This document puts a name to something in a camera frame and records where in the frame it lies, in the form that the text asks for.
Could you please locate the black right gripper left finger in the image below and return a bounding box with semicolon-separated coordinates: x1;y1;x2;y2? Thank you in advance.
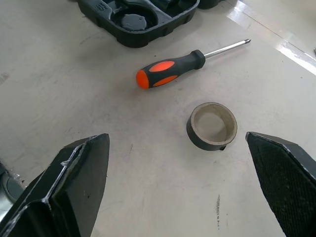
0;133;110;237

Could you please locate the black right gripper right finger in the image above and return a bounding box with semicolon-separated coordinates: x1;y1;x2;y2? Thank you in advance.
245;131;316;237

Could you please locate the black plastic tool case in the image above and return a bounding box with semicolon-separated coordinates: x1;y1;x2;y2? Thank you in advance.
76;0;225;49

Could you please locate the grey robot body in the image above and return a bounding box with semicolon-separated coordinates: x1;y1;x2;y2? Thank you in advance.
0;160;27;210

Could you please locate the black tape roll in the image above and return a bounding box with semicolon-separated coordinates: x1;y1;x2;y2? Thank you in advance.
186;102;238;152

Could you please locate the orange and black screwdriver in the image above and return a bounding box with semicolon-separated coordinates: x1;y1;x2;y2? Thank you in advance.
135;39;252;89

